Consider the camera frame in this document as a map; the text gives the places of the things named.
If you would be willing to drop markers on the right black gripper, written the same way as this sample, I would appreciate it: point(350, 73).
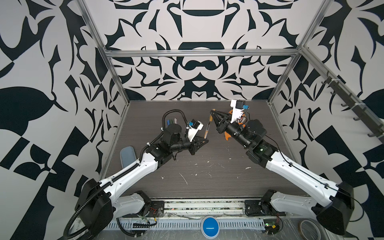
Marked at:
point(223, 122)

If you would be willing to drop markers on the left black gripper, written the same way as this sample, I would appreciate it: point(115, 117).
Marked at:
point(194, 146)

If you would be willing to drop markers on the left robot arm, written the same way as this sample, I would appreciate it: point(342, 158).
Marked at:
point(99, 202)

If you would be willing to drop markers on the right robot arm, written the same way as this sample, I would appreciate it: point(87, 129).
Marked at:
point(329, 203)

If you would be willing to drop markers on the orange shark plush toy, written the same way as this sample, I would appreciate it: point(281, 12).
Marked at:
point(241, 122)

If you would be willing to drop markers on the grey blue pencil case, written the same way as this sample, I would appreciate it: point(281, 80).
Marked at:
point(127, 156)

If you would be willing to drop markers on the blue round button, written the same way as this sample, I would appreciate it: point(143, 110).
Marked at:
point(210, 227)

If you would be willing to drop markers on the tape roll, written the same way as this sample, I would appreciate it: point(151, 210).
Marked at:
point(309, 230)

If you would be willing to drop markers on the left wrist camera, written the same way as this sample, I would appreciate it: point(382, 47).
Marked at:
point(193, 127)

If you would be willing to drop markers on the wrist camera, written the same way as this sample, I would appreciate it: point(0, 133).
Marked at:
point(193, 127)
point(238, 107)

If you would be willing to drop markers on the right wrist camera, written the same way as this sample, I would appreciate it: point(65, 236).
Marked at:
point(238, 107)

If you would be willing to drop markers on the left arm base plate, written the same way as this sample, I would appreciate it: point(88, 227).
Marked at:
point(152, 210)

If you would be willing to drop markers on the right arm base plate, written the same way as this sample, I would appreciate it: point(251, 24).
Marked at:
point(257, 208)

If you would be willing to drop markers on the white cable duct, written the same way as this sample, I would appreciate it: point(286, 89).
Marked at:
point(186, 224)

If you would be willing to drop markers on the black hook rail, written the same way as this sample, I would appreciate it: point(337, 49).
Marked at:
point(353, 103)

